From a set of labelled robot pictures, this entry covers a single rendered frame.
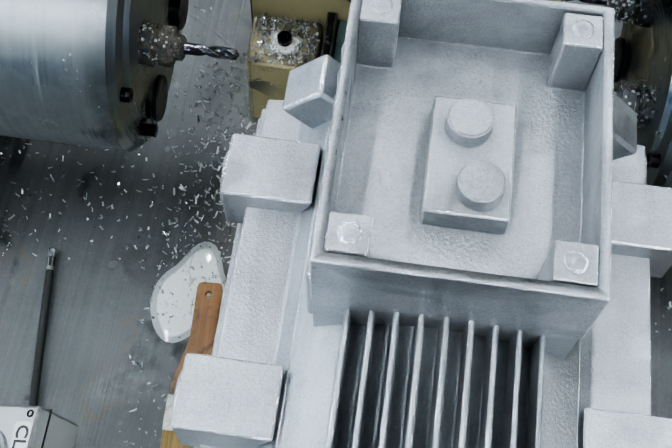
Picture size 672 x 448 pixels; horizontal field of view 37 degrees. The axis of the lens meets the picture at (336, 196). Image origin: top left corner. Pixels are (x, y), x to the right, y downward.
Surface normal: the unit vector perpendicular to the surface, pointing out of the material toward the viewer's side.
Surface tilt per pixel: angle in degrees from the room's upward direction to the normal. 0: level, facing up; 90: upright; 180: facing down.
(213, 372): 1
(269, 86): 90
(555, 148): 1
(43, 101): 77
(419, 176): 1
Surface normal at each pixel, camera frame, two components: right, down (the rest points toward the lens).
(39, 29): -0.07, 0.35
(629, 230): 0.01, -0.45
